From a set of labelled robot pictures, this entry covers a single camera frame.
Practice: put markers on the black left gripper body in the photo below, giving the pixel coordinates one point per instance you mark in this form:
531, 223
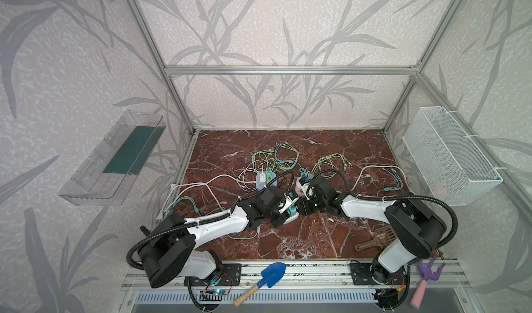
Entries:
280, 212

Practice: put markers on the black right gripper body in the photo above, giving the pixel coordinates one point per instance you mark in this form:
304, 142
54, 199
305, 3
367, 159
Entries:
313, 194

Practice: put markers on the blue power socket cube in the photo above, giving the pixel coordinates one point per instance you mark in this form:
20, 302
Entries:
263, 177

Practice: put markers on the pink power socket cube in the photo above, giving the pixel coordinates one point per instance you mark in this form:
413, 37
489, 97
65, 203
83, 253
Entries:
300, 185

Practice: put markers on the white power socket cube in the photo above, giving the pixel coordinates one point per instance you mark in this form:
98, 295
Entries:
290, 197

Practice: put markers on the teal charger plug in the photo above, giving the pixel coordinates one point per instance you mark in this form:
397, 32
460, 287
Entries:
291, 209

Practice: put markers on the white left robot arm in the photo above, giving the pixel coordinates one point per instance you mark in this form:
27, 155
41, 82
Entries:
171, 250

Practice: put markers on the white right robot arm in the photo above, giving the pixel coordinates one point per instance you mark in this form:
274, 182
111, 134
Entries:
422, 224

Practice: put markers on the blue toy shovel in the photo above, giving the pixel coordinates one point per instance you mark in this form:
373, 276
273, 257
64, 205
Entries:
270, 277

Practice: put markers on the brown toy rake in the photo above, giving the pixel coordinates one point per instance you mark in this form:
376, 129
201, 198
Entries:
383, 237

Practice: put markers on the purple toy rake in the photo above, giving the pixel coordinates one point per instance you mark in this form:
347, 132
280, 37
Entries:
427, 275

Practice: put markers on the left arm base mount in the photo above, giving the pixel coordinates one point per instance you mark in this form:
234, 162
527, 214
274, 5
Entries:
228, 274

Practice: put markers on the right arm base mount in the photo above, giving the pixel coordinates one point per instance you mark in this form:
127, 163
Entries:
364, 274

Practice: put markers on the white wire basket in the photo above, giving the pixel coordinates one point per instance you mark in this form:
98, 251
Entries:
455, 169

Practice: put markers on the clear plastic wall bin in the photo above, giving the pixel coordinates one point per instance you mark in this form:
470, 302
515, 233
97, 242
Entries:
108, 174

